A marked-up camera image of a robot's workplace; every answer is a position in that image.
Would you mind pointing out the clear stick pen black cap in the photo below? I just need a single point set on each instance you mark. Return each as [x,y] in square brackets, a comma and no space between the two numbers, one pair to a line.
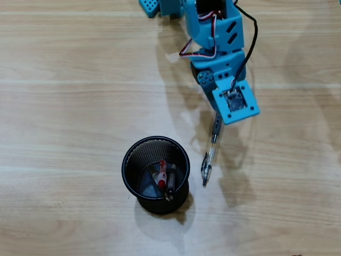
[153,173]

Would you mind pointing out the red retractable pen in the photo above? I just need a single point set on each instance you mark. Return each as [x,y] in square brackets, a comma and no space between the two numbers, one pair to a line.
[162,178]

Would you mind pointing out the clear pen grey grip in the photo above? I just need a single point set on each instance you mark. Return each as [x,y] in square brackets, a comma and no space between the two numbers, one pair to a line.
[213,149]

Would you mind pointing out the black mesh pen holder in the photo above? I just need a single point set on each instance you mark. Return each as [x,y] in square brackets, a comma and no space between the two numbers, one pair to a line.
[157,208]

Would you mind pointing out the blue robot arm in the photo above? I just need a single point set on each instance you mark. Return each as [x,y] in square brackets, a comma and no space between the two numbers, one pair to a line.
[202,29]

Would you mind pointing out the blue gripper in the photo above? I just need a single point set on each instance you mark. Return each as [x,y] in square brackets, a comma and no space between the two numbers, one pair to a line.
[222,65]

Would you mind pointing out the black gel pen rubber grip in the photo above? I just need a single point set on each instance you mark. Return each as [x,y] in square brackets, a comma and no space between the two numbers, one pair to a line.
[170,184]

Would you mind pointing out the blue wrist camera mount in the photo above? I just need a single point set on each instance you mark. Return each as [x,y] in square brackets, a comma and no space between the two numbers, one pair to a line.
[250,108]

